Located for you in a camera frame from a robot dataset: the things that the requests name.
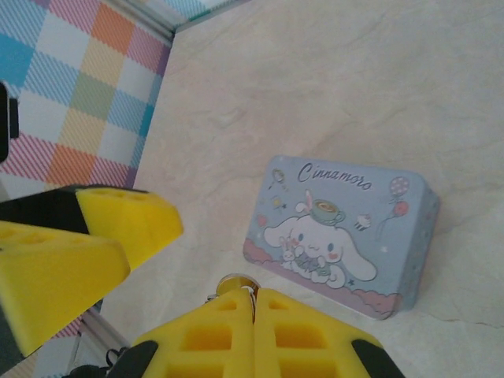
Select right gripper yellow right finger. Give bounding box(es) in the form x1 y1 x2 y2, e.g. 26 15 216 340
254 288 406 378

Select blue cartoon tin box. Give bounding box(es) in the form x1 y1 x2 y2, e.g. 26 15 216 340
242 154 441 321

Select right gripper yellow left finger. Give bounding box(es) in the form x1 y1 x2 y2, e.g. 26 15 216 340
108 288 256 378

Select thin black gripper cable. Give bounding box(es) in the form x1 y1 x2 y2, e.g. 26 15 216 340
65 345 133 378

